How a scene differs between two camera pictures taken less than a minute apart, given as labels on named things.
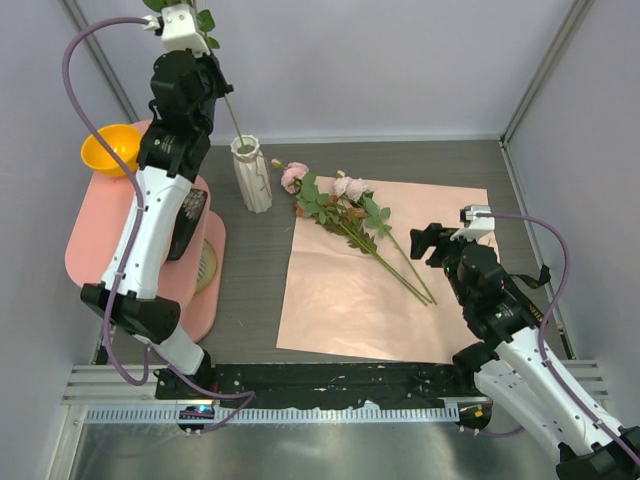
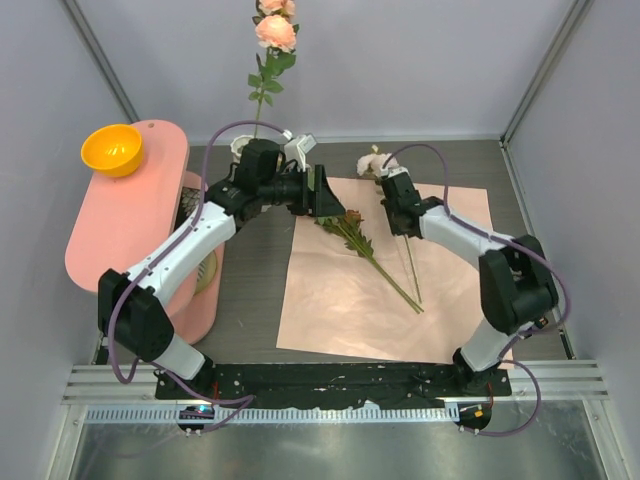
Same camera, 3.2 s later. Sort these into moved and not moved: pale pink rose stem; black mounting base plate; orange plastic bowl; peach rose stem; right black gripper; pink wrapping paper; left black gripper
Moved: peach rose stem; right black gripper; left black gripper; pale pink rose stem
Not moved: orange plastic bowl; pink wrapping paper; black mounting base plate
